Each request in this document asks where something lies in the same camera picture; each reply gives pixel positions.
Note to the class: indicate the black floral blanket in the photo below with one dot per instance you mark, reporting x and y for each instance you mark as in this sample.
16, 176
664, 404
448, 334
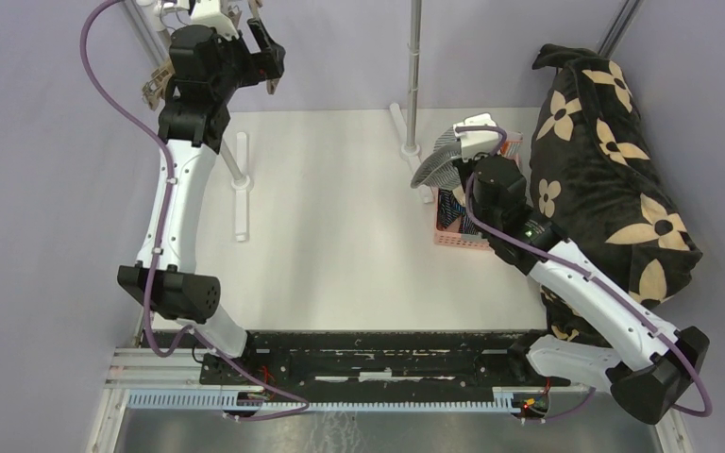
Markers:
592, 175

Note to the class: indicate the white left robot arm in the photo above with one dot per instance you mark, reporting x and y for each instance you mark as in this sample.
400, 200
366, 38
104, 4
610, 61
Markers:
163, 279

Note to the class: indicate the grey striped underwear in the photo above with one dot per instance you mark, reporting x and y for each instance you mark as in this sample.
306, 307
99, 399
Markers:
443, 170

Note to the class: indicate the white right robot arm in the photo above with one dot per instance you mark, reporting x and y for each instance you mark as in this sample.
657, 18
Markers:
648, 366

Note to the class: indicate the pink plastic basket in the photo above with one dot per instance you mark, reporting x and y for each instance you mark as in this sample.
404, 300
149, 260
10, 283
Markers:
510, 151

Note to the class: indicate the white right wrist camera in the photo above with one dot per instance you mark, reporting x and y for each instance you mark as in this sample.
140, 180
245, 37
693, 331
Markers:
479, 136

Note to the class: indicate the wooden clip hanger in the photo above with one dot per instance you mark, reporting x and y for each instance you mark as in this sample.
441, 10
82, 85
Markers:
153, 91
255, 7
160, 76

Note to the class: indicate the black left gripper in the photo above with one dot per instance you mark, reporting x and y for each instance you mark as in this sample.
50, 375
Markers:
268, 63

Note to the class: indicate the dark striped underwear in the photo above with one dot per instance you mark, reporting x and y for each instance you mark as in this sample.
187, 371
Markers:
451, 215

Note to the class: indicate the white cable duct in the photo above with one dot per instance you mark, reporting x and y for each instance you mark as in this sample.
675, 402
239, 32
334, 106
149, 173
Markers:
235, 400

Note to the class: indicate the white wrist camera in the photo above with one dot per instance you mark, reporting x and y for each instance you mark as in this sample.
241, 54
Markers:
479, 136
215, 14

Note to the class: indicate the silver clothes rack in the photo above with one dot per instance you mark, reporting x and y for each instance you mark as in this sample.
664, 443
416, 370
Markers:
147, 19

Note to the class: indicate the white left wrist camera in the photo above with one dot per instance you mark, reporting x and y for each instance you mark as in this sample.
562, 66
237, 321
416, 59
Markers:
215, 14

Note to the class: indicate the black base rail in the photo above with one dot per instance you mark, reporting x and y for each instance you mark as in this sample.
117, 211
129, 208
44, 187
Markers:
390, 367

